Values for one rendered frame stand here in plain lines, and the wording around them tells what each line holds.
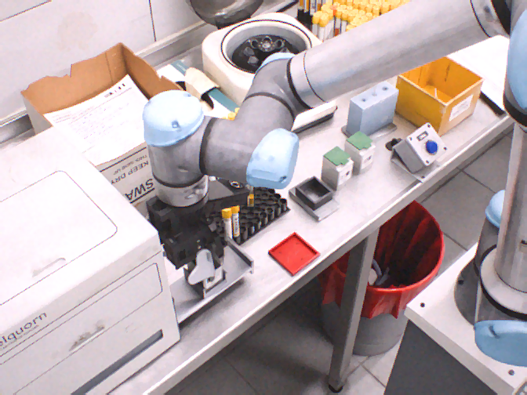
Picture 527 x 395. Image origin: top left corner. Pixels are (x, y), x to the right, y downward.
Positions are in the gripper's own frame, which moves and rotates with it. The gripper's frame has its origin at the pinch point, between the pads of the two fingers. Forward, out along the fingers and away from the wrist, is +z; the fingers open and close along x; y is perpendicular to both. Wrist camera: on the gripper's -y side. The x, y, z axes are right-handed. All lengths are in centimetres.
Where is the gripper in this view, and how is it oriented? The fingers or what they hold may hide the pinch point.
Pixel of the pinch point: (204, 262)
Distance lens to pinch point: 107.4
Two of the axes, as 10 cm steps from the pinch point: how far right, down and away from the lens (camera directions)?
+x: 6.6, 5.6, -4.9
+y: -7.5, 5.0, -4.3
